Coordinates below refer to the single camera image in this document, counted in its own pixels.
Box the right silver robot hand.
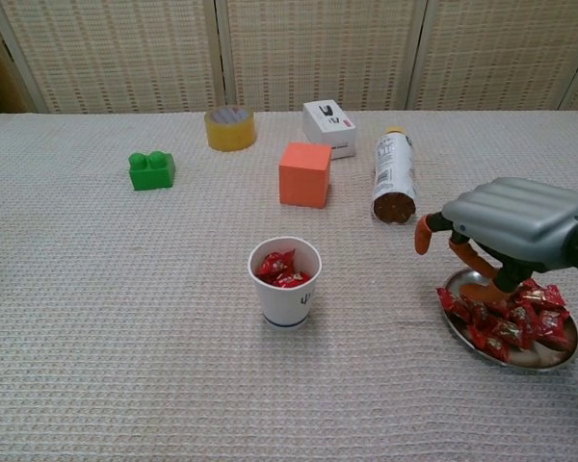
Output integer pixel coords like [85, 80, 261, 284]
[413, 176, 578, 305]

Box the red candy pile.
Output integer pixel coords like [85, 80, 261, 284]
[436, 278, 572, 362]

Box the red candy batch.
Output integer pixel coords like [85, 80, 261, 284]
[254, 248, 313, 290]

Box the white paper cup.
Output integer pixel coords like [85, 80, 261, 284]
[247, 236, 323, 331]

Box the round metal plate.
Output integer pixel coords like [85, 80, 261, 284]
[435, 267, 578, 371]

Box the white labelled drink bottle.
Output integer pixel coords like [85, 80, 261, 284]
[371, 125, 418, 227]

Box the white printed cardboard box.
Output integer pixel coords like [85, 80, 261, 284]
[302, 100, 357, 161]

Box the orange foam cube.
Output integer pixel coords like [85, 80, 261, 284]
[277, 141, 333, 210]

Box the yellow packing tape roll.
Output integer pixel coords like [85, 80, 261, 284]
[203, 106, 258, 153]

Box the green toy building block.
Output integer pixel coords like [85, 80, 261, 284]
[127, 150, 177, 193]

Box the beige waffle weave tablecloth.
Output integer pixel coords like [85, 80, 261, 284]
[0, 109, 578, 462]

